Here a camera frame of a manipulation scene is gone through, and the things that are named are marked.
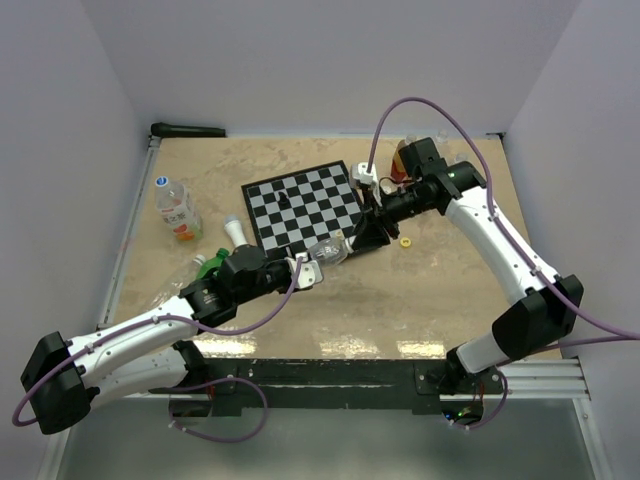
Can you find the orange label tea bottle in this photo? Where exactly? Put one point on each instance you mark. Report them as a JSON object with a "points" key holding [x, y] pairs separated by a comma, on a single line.
{"points": [[174, 202]]}

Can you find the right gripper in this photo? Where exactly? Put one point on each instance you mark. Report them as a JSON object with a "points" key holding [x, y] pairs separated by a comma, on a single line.
{"points": [[369, 230]]}

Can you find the clear bottle right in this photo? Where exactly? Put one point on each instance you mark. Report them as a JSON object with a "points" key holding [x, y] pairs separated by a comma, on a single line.
{"points": [[461, 157]]}

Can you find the green plastic bottle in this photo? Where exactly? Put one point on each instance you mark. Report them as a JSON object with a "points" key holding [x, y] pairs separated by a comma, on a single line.
{"points": [[213, 263]]}

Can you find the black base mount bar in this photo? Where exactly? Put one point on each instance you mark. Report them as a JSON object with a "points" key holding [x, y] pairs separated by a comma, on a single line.
{"points": [[354, 384]]}

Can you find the black chess piece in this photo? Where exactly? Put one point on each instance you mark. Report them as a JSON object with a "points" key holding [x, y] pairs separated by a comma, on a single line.
{"points": [[283, 200]]}

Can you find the amber red label bottle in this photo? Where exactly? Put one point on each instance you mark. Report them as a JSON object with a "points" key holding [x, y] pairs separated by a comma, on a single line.
{"points": [[398, 173]]}

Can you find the black white chessboard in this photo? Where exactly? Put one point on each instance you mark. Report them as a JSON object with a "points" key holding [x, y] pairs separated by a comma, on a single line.
{"points": [[321, 203]]}

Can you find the clear crushed plastic bottle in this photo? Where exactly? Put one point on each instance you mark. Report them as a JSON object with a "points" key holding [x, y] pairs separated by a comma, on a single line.
{"points": [[329, 252]]}

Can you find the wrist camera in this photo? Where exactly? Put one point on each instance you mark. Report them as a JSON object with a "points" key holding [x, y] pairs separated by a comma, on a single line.
{"points": [[363, 175], [305, 272]]}

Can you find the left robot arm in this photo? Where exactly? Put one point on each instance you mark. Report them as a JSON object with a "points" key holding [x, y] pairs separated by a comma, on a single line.
{"points": [[65, 379]]}

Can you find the clear bottle back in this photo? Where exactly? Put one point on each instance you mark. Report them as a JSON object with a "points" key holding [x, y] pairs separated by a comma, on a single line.
{"points": [[442, 136]]}

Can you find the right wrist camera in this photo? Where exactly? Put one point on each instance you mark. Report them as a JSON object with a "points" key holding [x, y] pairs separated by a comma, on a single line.
{"points": [[363, 175]]}

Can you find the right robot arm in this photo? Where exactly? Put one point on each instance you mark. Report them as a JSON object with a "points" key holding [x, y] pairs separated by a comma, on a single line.
{"points": [[540, 299]]}

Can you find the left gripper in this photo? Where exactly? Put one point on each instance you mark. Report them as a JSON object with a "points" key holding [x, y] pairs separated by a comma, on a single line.
{"points": [[287, 268]]}

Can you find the white tube bottle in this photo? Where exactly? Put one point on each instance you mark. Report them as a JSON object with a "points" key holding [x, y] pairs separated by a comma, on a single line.
{"points": [[234, 229]]}

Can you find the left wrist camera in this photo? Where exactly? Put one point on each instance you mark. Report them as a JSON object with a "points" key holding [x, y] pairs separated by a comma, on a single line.
{"points": [[305, 272]]}

